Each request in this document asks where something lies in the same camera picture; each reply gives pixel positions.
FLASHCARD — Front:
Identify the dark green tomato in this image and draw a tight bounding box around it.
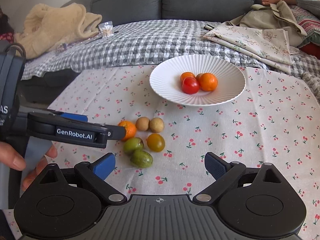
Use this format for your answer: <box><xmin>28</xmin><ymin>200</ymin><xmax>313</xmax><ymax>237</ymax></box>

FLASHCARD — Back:
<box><xmin>130</xmin><ymin>150</ymin><xmax>153</xmax><ymax>168</ymax></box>

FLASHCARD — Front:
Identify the patterned striped pillow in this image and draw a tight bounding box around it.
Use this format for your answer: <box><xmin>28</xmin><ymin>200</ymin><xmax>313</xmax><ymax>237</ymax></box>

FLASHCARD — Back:
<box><xmin>290</xmin><ymin>5</ymin><xmax>320</xmax><ymax>48</ymax></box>

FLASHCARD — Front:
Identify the yellow orange tomato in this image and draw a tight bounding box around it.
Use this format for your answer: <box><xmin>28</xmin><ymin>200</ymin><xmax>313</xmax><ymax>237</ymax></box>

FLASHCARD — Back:
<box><xmin>146</xmin><ymin>133</ymin><xmax>165</xmax><ymax>152</ymax></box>

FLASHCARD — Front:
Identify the person's left hand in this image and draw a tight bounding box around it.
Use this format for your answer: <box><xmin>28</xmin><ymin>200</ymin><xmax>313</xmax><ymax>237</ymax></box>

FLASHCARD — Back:
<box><xmin>0</xmin><ymin>141</ymin><xmax>58</xmax><ymax>192</ymax></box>

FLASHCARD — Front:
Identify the white ribbed plate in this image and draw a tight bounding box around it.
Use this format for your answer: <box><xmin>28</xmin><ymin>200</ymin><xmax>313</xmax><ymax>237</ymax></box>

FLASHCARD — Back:
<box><xmin>150</xmin><ymin>55</ymin><xmax>246</xmax><ymax>107</ymax></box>

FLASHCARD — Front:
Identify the grey sweatpants leg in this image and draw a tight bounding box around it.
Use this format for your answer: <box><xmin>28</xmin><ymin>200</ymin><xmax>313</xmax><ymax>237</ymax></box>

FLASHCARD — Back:
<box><xmin>296</xmin><ymin>0</ymin><xmax>320</xmax><ymax>17</ymax></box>

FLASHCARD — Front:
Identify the red cushion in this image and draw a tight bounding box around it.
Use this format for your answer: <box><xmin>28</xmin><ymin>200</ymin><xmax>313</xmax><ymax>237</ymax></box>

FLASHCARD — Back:
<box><xmin>300</xmin><ymin>43</ymin><xmax>320</xmax><ymax>59</ymax></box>

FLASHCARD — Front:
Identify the small orange tomato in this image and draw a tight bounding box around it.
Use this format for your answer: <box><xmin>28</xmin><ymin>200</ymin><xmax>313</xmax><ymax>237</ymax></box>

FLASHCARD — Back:
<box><xmin>180</xmin><ymin>72</ymin><xmax>196</xmax><ymax>83</ymax></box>

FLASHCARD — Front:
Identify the beige canvas bag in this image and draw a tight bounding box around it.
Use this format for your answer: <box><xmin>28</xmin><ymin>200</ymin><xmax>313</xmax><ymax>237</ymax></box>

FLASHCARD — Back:
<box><xmin>223</xmin><ymin>1</ymin><xmax>307</xmax><ymax>48</ymax></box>

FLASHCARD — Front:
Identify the dark grey sofa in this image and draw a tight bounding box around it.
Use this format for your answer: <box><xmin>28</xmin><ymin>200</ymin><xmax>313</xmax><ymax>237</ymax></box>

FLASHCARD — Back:
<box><xmin>20</xmin><ymin>0</ymin><xmax>261</xmax><ymax>105</ymax></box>

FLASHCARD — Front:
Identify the grey woven blanket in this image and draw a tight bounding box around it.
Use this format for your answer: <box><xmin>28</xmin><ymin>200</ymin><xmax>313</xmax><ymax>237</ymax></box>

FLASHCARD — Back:
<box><xmin>290</xmin><ymin>51</ymin><xmax>319</xmax><ymax>102</ymax></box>

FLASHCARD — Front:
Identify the folded floral cloth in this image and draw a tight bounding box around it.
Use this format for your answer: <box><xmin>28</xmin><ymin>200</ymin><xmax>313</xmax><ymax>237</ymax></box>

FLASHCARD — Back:
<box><xmin>203</xmin><ymin>25</ymin><xmax>292</xmax><ymax>73</ymax></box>

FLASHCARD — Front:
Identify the large orange mandarin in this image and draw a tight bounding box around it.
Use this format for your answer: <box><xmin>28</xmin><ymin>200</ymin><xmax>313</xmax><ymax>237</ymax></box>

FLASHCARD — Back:
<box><xmin>197</xmin><ymin>73</ymin><xmax>218</xmax><ymax>92</ymax></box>

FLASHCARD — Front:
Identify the beige fluffy blanket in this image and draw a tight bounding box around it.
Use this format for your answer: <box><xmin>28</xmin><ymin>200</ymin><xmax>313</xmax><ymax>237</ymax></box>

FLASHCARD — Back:
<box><xmin>14</xmin><ymin>3</ymin><xmax>103</xmax><ymax>59</ymax></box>

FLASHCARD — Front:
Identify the red tomato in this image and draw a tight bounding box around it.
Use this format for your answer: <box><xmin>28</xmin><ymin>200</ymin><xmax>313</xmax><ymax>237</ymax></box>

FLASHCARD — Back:
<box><xmin>182</xmin><ymin>77</ymin><xmax>200</xmax><ymax>94</ymax></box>

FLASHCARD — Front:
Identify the small black object on quilt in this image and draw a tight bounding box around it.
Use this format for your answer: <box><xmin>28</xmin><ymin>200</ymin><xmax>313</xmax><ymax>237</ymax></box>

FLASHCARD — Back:
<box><xmin>204</xmin><ymin>24</ymin><xmax>215</xmax><ymax>31</ymax></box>

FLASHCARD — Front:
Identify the cherry print tablecloth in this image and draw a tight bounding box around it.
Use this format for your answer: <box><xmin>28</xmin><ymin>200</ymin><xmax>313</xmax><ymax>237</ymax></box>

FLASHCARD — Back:
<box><xmin>47</xmin><ymin>66</ymin><xmax>319</xmax><ymax>239</ymax></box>

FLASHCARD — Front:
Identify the brown longan fruit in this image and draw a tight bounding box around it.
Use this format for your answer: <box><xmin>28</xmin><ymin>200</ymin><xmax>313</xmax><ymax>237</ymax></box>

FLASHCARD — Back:
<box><xmin>136</xmin><ymin>116</ymin><xmax>150</xmax><ymax>131</ymax></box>
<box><xmin>149</xmin><ymin>118</ymin><xmax>164</xmax><ymax>133</ymax></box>

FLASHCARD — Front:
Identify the grey checkered quilt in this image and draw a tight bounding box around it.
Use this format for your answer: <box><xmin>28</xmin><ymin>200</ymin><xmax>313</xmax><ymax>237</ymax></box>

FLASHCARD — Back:
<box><xmin>22</xmin><ymin>20</ymin><xmax>268</xmax><ymax>80</ymax></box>

